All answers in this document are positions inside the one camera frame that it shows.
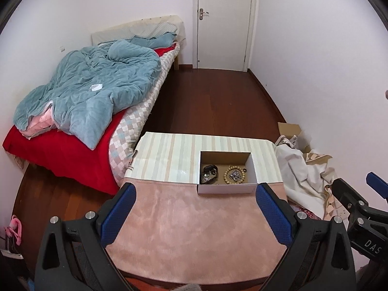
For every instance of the red bed sheet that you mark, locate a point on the red bed sheet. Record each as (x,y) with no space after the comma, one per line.
(67,156)

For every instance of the teal quilted duvet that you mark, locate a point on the teal quilted duvet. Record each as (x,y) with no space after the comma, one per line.
(91,85)

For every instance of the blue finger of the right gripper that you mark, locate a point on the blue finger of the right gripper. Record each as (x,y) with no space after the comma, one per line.
(378,185)

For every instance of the checkered mattress cover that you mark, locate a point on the checkered mattress cover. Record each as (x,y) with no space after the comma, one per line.
(125,136)

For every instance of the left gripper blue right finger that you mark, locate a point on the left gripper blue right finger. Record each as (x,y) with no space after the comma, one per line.
(318,255)

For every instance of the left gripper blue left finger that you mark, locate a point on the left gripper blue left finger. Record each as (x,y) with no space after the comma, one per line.
(73,253)

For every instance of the brown cardboard box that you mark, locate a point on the brown cardboard box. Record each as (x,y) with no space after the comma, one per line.
(298,138)

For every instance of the white crumpled cloth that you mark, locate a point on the white crumpled cloth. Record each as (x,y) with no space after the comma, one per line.
(294,173)

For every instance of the white door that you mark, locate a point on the white door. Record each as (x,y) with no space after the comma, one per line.
(222,33)

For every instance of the black wristband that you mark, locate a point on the black wristband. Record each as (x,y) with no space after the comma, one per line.
(209,174)

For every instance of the beige patterned fabric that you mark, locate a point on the beige patterned fabric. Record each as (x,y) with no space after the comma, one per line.
(320,178)

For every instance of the white cardboard box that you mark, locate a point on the white cardboard box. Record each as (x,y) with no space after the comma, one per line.
(236,173)

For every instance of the pink slippers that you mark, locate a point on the pink slippers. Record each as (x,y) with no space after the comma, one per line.
(14,230)

